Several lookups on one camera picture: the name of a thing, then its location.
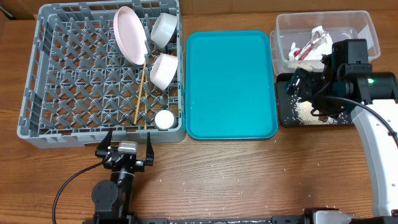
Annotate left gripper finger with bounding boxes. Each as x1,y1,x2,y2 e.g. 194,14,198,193
145,132,154,166
95,129,113,157

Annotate white rice leftovers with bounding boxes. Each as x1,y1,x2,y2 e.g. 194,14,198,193
290,98,337,125

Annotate brown food chunk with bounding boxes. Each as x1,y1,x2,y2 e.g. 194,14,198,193
318,116,329,123

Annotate foil wrapper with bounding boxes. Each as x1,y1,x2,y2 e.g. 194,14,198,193
294,31,328,60

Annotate white paper cup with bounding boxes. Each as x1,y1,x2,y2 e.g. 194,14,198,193
154,110,177,130

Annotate wooden chopstick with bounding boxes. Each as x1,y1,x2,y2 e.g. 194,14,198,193
134,61,147,124
144,75,147,129

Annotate pink bowl with rice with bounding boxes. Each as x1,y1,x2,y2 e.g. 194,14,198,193
150,54,178,90

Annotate white round plate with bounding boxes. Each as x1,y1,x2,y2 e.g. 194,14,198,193
113,6,147,65

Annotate grey bowl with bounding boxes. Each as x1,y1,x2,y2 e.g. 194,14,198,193
150,12,178,48

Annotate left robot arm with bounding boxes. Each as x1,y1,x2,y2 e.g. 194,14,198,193
91,130,154,223

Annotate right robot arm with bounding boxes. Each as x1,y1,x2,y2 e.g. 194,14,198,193
285,39,397,218

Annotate black tray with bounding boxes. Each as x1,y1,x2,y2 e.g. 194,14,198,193
275,73,354,128

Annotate clear plastic bin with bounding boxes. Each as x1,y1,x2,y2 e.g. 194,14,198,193
270,11,381,75

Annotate grey plastic dish rack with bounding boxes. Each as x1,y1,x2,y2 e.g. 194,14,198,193
17,0,186,148

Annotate teal serving tray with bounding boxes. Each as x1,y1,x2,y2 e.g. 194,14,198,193
185,30,279,140

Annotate cardboard backdrop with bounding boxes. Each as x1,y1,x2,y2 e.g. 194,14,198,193
1,0,397,19

